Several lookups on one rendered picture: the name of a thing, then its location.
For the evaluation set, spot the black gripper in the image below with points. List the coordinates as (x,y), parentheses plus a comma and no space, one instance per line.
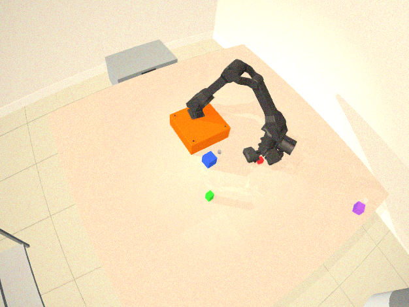
(252,155)

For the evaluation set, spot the purple block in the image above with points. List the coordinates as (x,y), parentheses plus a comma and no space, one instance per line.
(358,208)

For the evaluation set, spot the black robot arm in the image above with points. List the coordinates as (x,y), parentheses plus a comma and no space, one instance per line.
(275,127)

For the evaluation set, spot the blue block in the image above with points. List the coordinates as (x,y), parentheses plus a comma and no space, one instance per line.
(209,159)

